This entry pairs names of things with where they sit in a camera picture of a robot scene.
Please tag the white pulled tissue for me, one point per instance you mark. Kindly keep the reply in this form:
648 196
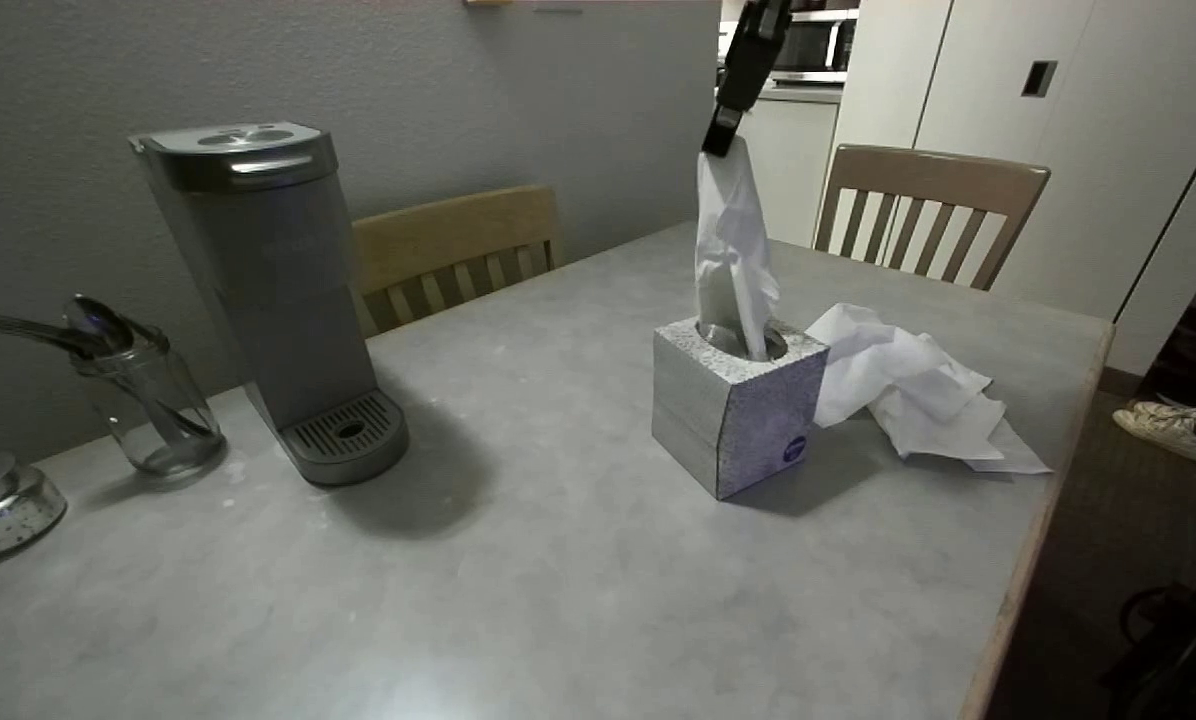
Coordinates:
735 243

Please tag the dark tangled floor object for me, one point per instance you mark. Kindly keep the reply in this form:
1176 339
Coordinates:
1180 654

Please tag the wooden chair slatted backrest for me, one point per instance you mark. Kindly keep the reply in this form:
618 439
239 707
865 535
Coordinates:
941 180

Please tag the microwave oven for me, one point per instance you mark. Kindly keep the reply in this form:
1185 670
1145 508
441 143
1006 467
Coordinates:
821 42

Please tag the cube tissue box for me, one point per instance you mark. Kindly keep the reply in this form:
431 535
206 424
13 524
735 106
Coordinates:
730 414

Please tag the dark wall switch plate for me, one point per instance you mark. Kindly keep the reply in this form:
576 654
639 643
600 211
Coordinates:
1037 76

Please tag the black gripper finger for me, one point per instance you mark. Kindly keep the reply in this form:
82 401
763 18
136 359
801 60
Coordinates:
763 66
735 93

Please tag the wooden chair solid backrest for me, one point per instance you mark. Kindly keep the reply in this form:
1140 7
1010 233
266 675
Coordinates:
451 243

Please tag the white counter cabinet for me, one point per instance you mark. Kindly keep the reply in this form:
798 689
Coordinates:
798 161

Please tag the crumpled white tissue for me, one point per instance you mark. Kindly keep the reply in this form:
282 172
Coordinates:
888 362
1010 455

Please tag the grey coffee maker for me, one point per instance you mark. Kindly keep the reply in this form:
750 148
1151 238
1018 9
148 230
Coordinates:
271 265

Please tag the white sneaker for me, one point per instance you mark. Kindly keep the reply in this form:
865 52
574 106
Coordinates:
1176 431

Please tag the glass utensil jar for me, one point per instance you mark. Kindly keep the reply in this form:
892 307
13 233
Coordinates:
157 414

